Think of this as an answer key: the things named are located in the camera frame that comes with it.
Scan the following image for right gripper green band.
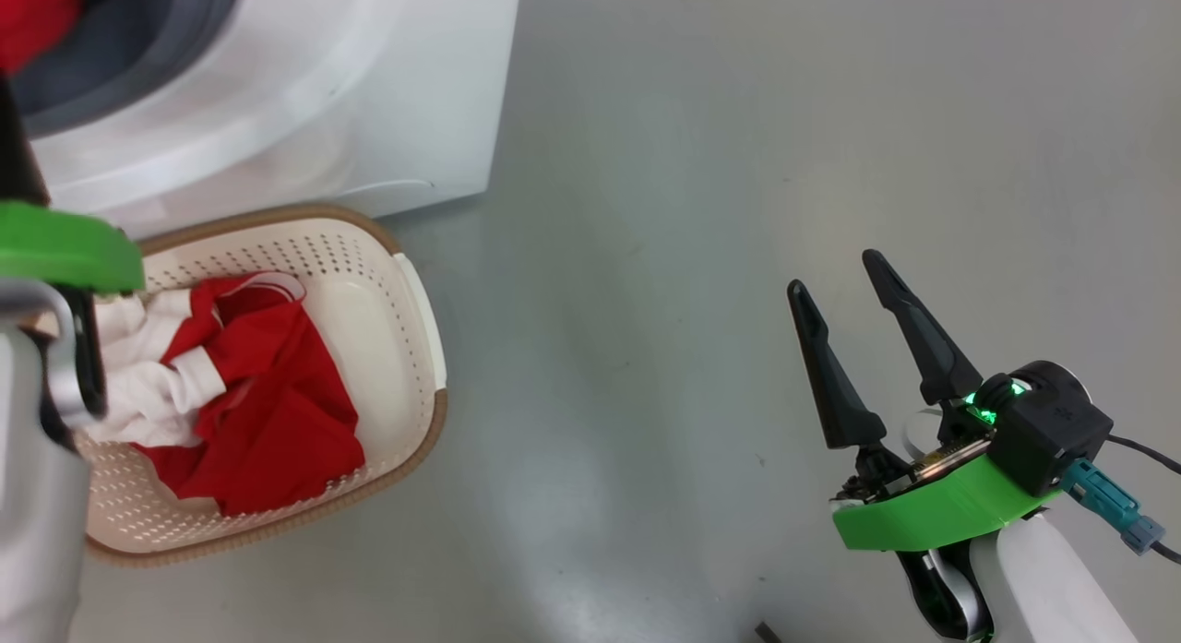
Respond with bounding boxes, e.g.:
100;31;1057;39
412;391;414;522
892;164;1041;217
786;248;1064;553

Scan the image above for black cable with teal connector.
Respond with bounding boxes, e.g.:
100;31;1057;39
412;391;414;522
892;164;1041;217
1059;435;1181;563

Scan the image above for white front-load washing machine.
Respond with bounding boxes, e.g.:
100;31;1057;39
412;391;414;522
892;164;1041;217
0;0;522;243

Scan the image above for cream perforated basket brown rim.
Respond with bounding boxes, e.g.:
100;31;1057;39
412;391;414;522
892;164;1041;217
32;203;450;567

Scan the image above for red clothes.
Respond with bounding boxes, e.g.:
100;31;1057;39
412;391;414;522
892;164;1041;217
0;0;90;75
78;271;367;518

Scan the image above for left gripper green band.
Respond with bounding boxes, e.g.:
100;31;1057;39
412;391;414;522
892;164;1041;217
0;71;147;425

